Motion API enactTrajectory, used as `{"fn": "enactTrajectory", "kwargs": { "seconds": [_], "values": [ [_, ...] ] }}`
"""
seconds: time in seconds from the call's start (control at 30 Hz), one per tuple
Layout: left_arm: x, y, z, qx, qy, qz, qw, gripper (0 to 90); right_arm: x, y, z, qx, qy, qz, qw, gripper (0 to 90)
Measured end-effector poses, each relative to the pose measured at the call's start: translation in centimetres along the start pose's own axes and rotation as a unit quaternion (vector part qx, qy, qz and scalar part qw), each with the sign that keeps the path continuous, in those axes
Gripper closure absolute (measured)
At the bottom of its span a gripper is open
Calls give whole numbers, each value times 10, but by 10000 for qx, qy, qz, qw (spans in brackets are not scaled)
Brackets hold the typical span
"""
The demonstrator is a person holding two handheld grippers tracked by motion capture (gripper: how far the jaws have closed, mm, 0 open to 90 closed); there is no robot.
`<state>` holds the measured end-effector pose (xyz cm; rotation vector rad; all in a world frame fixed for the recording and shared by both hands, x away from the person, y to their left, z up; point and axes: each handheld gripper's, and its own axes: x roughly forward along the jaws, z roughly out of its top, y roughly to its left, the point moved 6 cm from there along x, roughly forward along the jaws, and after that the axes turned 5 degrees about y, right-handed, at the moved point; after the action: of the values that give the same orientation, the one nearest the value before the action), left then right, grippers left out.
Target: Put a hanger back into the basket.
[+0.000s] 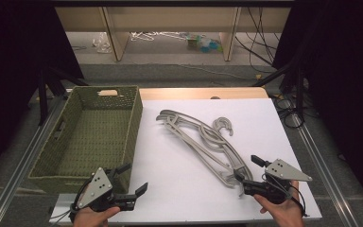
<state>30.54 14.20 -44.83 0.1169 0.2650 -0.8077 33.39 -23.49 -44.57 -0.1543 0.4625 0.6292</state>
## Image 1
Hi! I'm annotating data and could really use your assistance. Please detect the clear plastic bag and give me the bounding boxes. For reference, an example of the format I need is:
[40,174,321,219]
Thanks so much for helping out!
[92,32,113,54]

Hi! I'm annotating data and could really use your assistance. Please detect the light wooden desk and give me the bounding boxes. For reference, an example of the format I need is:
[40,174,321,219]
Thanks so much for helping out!
[55,7,292,62]

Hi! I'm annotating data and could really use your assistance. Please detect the black floor cable bundle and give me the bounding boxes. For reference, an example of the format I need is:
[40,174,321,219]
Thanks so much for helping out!
[270,94,307,131]

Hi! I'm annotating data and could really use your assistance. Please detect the colourful plastic toys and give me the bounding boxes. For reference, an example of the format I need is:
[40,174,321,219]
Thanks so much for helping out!
[185,33,223,54]

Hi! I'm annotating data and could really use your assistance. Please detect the right hand-held gripper cable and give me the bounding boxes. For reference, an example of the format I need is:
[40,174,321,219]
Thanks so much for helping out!
[288,184,310,219]

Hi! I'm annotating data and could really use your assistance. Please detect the black metal stand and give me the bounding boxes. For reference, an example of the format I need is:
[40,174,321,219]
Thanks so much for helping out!
[251,60,307,127]
[37,65,90,127]

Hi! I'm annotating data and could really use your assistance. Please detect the white hangers on floor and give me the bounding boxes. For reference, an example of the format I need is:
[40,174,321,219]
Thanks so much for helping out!
[130,30,187,43]

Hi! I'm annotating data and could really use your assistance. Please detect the black curtain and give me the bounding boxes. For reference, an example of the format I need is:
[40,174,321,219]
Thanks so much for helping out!
[272,0,363,218]
[0,0,85,187]

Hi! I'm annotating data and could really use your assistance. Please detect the white board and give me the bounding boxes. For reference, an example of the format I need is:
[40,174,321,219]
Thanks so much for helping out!
[49,97,323,223]

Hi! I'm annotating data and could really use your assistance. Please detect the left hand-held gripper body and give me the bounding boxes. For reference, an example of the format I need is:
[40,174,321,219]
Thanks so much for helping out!
[75,166,137,213]

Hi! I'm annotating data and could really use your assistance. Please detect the left hand-held gripper cable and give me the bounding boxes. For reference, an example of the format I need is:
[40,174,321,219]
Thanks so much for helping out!
[48,176,95,227]

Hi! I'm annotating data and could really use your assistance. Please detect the person's right hand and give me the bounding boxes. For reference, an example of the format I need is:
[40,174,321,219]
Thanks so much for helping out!
[252,181,305,227]

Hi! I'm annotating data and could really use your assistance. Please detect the person's left hand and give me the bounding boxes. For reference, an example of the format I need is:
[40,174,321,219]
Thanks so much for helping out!
[72,205,121,227]

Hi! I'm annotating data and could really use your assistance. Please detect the grey plastic clothes hanger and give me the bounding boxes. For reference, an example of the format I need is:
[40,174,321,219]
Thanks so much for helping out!
[155,109,253,189]
[156,114,253,189]

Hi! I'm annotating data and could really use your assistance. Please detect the hand-held gripper cable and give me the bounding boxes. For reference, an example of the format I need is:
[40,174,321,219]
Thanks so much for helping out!
[48,176,95,227]
[288,184,310,219]

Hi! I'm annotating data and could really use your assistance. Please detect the green woven basket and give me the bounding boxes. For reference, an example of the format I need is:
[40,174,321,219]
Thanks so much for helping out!
[27,84,144,195]

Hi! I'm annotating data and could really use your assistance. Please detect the black hanging cables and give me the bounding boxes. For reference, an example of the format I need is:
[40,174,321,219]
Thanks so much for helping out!
[234,7,285,76]

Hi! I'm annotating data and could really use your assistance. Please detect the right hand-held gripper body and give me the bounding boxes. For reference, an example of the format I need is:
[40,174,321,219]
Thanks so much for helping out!
[241,158,314,205]

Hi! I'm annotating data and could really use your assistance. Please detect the aluminium floor rail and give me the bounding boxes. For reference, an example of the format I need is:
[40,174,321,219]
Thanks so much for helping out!
[0,94,68,227]
[287,110,360,227]

